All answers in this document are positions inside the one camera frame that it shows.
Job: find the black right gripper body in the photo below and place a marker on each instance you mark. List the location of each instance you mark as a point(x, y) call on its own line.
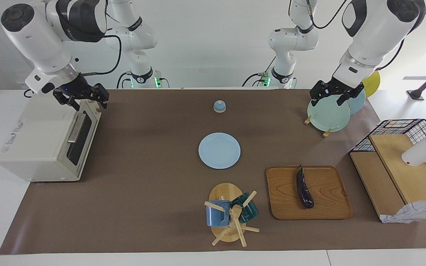
point(80, 88)

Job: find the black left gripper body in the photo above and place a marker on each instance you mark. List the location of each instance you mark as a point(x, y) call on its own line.
point(327, 88)

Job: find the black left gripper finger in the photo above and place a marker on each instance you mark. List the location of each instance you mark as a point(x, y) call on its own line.
point(358, 92)
point(343, 99)

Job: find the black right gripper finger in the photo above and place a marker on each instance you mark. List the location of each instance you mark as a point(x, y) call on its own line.
point(76, 104)
point(104, 103)

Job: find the cream toaster oven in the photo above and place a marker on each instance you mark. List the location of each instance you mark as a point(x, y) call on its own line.
point(35, 147)

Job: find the dark purple eggplant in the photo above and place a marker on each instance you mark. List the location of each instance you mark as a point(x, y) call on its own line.
point(304, 190)

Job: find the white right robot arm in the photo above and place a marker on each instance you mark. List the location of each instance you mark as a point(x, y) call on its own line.
point(31, 37)

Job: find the light blue racked plate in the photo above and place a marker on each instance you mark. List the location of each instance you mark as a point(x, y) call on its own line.
point(358, 105)

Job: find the yellow plate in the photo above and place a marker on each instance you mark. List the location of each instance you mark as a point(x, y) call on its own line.
point(372, 83)

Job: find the mint green racked plate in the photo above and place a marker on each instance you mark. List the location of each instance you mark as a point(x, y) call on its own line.
point(327, 116)

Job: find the wooden plate rack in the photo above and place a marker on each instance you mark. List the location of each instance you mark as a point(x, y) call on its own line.
point(327, 133)

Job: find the white cup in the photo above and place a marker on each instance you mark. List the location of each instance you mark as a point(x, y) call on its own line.
point(420, 155)

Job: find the brown table mat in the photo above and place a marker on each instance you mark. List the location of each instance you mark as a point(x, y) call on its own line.
point(142, 184)

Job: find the wooden serving tray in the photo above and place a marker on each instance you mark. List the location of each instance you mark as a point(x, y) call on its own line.
point(327, 199)

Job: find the patterned white cloth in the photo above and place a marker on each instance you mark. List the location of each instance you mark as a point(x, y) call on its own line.
point(412, 214)

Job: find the dark green mug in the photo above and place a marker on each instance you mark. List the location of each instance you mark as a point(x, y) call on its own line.
point(250, 212)

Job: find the wooden mug tree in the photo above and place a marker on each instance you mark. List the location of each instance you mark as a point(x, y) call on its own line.
point(224, 192)

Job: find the blue mug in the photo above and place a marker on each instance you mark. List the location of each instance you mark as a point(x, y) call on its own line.
point(215, 218)

